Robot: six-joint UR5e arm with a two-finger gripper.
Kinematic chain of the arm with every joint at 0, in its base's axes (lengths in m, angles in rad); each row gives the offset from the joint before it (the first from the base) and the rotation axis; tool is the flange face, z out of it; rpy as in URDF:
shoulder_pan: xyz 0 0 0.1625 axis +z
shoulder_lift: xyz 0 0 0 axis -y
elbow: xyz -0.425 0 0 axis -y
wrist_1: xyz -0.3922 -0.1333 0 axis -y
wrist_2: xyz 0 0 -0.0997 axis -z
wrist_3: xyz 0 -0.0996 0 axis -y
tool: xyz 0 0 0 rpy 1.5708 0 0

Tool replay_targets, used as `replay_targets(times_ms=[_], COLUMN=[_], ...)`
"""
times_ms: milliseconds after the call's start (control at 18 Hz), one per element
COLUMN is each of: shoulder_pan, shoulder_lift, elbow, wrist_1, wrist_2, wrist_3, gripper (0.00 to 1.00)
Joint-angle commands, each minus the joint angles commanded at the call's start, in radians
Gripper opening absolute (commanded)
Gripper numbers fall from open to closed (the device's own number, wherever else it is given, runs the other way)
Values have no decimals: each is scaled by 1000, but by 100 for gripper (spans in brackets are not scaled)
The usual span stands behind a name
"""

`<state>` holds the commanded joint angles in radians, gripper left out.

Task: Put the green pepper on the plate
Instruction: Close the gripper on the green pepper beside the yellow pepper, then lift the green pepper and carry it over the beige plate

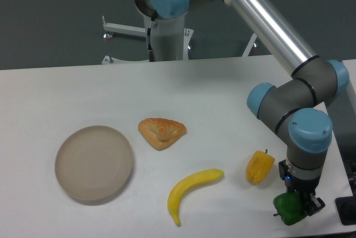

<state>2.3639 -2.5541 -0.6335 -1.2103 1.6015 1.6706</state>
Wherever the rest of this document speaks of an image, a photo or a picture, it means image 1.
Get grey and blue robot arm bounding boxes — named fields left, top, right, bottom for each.
left=135, top=0, right=349, bottom=216

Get triangular pastry bread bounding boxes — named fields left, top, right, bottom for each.
left=138, top=118, right=187, bottom=151

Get beige round plate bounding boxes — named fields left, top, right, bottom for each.
left=55, top=126, right=134, bottom=206

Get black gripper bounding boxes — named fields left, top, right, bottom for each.
left=279, top=159, right=325, bottom=216

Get yellow banana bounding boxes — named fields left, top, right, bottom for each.
left=167, top=168, right=225, bottom=227

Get black device at table edge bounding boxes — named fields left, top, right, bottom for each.
left=335, top=196, right=355, bottom=226

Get yellow bell pepper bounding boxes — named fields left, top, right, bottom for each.
left=245, top=149, right=275, bottom=185

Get green bell pepper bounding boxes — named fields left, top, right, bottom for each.
left=273, top=192, right=306, bottom=226

